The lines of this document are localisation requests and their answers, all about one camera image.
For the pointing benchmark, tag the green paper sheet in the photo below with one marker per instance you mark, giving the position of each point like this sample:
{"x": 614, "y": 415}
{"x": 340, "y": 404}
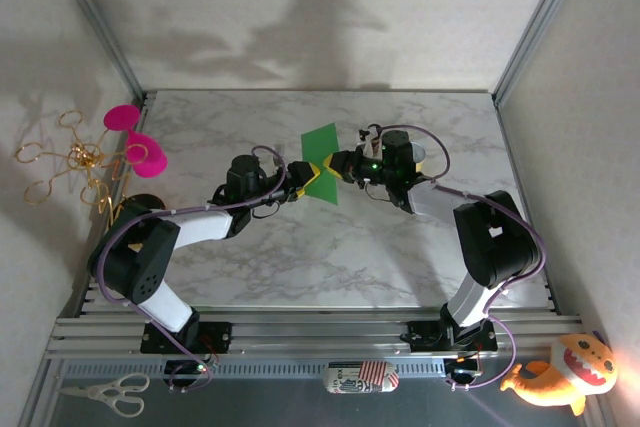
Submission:
{"x": 320, "y": 142}

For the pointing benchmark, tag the white scissors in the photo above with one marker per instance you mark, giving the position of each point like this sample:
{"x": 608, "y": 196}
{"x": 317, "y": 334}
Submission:
{"x": 117, "y": 392}

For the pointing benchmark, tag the aluminium front rail frame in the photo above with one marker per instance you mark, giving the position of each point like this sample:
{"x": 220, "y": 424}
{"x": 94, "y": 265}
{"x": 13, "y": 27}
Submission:
{"x": 310, "y": 334}

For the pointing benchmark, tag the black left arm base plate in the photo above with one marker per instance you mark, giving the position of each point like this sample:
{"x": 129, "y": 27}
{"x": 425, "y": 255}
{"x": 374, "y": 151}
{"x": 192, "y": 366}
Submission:
{"x": 220, "y": 337}

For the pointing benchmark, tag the pink plastic wine glass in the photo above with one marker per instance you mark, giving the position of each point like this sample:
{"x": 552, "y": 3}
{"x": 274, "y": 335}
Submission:
{"x": 150, "y": 162}

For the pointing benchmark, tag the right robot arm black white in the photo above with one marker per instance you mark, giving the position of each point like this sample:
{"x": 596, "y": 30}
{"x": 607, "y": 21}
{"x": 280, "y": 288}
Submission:
{"x": 495, "y": 247}

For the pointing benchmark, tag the aluminium frame post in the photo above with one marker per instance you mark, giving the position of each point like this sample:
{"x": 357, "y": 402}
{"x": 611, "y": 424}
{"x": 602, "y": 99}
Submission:
{"x": 100, "y": 32}
{"x": 537, "y": 27}

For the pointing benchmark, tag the striped patterned can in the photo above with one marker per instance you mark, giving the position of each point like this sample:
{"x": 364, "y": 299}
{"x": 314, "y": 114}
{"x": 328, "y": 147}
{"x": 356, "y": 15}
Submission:
{"x": 360, "y": 377}

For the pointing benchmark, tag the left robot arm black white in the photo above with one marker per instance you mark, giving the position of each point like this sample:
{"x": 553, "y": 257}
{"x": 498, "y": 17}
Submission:
{"x": 200, "y": 229}

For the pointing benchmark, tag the aluminium side rail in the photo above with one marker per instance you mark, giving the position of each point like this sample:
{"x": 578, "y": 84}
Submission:
{"x": 95, "y": 292}

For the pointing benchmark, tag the perforated metal strip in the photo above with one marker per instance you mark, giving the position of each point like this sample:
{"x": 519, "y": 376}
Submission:
{"x": 260, "y": 369}

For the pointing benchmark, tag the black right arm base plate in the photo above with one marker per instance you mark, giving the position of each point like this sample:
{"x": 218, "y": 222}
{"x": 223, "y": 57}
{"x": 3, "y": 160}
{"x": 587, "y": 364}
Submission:
{"x": 425, "y": 334}

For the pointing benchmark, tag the orange fish plush toy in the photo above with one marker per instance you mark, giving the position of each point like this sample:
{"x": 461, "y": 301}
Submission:
{"x": 575, "y": 372}

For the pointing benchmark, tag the small black controller box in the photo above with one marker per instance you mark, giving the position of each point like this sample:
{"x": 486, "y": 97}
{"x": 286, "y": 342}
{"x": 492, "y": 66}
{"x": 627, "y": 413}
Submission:
{"x": 186, "y": 368}
{"x": 462, "y": 369}

